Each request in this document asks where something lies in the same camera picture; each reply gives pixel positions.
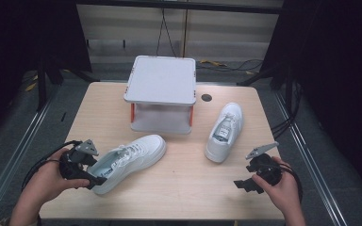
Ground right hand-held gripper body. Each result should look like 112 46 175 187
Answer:
244 141 283 186

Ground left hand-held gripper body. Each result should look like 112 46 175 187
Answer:
58 139 100 182

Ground white sneaker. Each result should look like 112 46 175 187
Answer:
87 134 168 196
204 102 244 164

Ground white shoe rack orange posts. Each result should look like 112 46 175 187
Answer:
123 55 198 136

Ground person's right hand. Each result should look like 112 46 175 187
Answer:
252 156 301 216

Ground person's left hand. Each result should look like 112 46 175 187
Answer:
25 148 91 205

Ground black metal stand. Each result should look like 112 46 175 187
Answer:
237 67 296 109
36 56 92 112

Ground black curtain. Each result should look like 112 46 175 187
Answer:
259 0 362 197
0 0 92 142

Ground thin vertical pole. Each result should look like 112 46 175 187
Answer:
182 8 189 58

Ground black horizontal beam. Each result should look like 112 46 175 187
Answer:
74 0 286 15

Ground right hand-held gripper black cable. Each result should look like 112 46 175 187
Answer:
279 164 304 203

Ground hand-held gripper black cable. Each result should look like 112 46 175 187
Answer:
279 164 304 203
21 139 83 192

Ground left hand-held gripper black cable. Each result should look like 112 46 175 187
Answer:
21 139 83 192

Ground metal floor rail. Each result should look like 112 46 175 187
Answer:
274 90 349 226
0 93 61 218

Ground bundle of black cables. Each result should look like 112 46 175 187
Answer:
271 82 304 139

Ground black floor cables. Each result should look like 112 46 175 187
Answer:
197 58 265 73

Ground hanging black cable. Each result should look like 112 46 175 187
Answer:
156 8 177 58

